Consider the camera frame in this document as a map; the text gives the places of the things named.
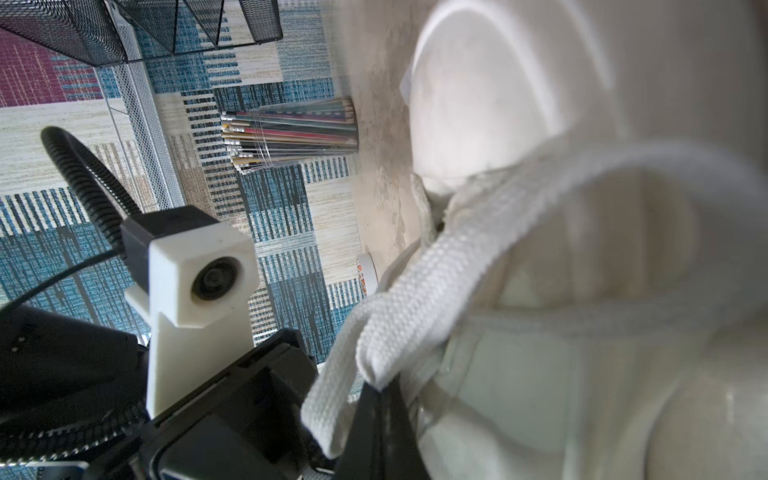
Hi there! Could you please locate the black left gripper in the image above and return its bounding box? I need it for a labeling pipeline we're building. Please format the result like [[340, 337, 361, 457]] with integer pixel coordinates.
[[83, 328, 337, 480]]

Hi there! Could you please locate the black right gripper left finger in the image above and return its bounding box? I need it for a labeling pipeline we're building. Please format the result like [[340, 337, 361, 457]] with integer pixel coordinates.
[[333, 384, 387, 480]]

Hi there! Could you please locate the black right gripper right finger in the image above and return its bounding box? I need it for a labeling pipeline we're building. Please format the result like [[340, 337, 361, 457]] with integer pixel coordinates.
[[386, 377, 430, 480]]

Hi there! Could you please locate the white canvas sneaker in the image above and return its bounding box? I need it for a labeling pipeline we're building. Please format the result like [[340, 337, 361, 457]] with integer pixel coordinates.
[[396, 1, 767, 479]]

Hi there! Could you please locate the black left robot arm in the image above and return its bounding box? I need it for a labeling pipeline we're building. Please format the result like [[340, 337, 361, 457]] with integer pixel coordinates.
[[1, 306, 335, 479]]

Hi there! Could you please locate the clear tube of coloured pencils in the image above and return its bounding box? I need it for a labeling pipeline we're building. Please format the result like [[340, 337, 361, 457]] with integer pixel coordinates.
[[220, 96, 359, 175]]

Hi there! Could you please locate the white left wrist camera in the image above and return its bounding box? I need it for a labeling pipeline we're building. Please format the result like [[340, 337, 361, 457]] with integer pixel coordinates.
[[120, 206, 261, 418]]

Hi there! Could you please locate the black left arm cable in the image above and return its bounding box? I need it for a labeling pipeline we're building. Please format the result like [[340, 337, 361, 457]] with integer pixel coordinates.
[[39, 125, 144, 259]]

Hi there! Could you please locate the black wire mesh shelf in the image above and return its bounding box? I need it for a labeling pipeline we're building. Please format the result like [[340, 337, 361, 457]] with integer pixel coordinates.
[[1, 1, 283, 67]]

